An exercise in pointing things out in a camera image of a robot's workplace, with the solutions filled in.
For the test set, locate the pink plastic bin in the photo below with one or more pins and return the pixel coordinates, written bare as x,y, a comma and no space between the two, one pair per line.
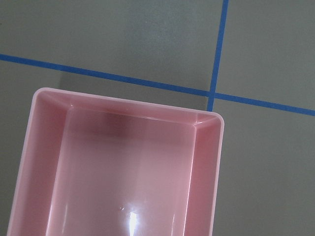
100,166

